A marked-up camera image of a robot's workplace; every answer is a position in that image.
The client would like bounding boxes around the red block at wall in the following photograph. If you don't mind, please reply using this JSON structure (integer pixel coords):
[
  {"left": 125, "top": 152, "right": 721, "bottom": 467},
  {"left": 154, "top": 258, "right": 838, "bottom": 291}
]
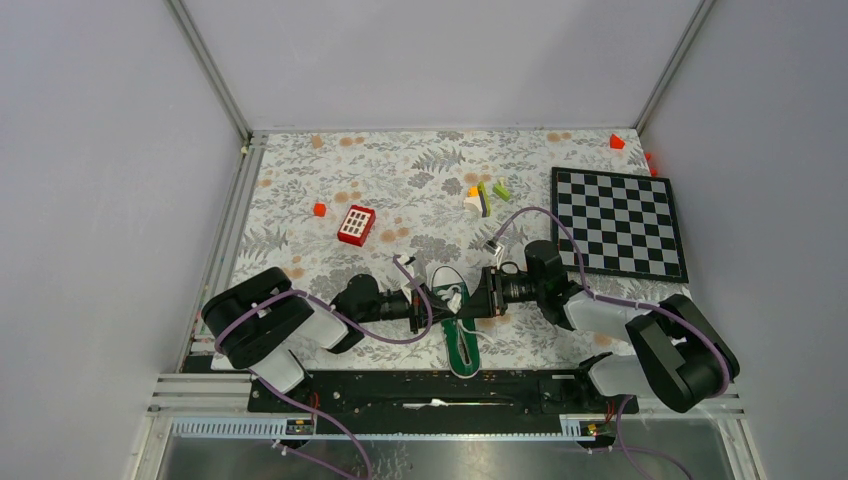
[{"left": 645, "top": 153, "right": 658, "bottom": 177}]

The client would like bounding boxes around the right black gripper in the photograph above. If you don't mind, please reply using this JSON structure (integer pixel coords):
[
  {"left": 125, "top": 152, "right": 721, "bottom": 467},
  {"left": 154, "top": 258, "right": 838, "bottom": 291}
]
[{"left": 456, "top": 266, "right": 545, "bottom": 320}]

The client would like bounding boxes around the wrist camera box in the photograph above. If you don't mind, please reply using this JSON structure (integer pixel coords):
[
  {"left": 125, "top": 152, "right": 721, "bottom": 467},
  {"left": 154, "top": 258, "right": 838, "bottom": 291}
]
[
  {"left": 398, "top": 254, "right": 426, "bottom": 297},
  {"left": 483, "top": 239, "right": 506, "bottom": 267}
]

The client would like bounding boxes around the aluminium corner post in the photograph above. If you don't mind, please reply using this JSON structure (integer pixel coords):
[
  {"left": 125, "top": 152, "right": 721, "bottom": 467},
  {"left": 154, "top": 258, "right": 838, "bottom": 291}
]
[
  {"left": 164, "top": 0, "right": 253, "bottom": 145},
  {"left": 632, "top": 0, "right": 717, "bottom": 135}
]

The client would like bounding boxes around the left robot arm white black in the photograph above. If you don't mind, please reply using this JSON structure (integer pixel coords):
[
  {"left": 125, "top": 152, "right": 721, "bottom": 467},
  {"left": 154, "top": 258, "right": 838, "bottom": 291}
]
[{"left": 200, "top": 267, "right": 462, "bottom": 411}]

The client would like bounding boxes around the lime green block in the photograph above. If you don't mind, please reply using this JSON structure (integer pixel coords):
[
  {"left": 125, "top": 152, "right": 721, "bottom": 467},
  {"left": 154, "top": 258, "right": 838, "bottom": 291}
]
[{"left": 493, "top": 181, "right": 512, "bottom": 202}]

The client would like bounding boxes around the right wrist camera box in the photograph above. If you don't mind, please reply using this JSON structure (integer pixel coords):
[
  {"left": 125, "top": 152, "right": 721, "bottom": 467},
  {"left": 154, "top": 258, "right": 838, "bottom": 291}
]
[{"left": 483, "top": 239, "right": 506, "bottom": 267}]

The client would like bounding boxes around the purple cable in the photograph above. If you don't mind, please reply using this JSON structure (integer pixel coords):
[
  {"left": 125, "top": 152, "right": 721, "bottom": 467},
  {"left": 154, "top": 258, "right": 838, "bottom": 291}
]
[
  {"left": 486, "top": 206, "right": 733, "bottom": 480},
  {"left": 213, "top": 254, "right": 435, "bottom": 480}
]

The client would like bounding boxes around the aluminium frame rail front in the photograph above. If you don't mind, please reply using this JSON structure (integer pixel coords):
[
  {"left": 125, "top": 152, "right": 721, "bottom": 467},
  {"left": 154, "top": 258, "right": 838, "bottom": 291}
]
[{"left": 142, "top": 372, "right": 743, "bottom": 444}]

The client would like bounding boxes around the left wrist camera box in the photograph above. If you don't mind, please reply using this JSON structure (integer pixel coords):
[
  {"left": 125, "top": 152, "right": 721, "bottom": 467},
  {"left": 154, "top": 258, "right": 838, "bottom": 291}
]
[{"left": 398, "top": 254, "right": 426, "bottom": 297}]

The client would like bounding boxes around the red block far corner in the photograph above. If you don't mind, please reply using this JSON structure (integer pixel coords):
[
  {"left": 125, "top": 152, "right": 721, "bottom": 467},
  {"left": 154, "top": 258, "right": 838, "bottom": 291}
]
[{"left": 609, "top": 134, "right": 626, "bottom": 150}]

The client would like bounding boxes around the right aluminium corner post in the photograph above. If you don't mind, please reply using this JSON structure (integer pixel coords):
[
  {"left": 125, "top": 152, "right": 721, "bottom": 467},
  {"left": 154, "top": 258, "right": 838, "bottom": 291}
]
[{"left": 632, "top": 0, "right": 717, "bottom": 135}]

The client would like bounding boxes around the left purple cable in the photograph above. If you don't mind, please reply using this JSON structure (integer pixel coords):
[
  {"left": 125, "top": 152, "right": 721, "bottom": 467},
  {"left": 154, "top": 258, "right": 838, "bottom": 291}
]
[{"left": 213, "top": 254, "right": 435, "bottom": 480}]

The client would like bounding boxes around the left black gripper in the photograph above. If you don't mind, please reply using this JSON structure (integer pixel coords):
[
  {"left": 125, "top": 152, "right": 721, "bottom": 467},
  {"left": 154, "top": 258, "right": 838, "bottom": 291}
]
[{"left": 357, "top": 283, "right": 457, "bottom": 334}]

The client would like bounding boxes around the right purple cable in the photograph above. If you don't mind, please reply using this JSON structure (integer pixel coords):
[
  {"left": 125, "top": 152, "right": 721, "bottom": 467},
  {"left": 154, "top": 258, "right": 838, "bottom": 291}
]
[{"left": 486, "top": 206, "right": 733, "bottom": 480}]

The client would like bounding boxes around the floral patterned table mat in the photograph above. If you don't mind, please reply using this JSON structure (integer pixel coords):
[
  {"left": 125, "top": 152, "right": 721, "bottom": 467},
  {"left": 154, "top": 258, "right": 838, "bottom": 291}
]
[{"left": 218, "top": 129, "right": 715, "bottom": 372}]

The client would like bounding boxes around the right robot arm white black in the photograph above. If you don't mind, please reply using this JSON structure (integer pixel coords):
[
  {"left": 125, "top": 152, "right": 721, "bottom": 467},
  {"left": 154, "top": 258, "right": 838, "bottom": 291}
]
[{"left": 458, "top": 240, "right": 740, "bottom": 413}]

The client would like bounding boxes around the green white sneaker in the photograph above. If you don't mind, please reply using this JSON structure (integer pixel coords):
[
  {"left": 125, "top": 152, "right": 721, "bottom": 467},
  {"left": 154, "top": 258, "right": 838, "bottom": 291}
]
[{"left": 431, "top": 265, "right": 481, "bottom": 379}]

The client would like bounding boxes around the red white brick block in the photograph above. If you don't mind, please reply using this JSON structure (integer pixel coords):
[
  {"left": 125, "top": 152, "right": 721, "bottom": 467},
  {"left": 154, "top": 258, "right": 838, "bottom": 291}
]
[{"left": 337, "top": 205, "right": 376, "bottom": 247}]

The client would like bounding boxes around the black white checkerboard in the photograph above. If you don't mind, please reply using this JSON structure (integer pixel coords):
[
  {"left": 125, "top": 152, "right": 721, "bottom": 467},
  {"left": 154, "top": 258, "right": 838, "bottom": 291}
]
[{"left": 551, "top": 167, "right": 689, "bottom": 283}]

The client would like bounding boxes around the left aluminium corner post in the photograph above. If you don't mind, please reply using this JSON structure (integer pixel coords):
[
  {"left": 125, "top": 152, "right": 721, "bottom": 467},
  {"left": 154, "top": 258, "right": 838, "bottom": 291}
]
[{"left": 164, "top": 0, "right": 253, "bottom": 145}]

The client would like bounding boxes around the white shoelace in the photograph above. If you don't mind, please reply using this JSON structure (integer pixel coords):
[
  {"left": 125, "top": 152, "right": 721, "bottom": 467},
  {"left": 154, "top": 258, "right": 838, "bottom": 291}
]
[{"left": 437, "top": 283, "right": 495, "bottom": 344}]

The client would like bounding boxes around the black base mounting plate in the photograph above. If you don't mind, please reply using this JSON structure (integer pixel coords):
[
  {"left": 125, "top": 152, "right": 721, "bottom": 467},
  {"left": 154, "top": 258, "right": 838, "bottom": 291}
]
[{"left": 288, "top": 369, "right": 639, "bottom": 435}]

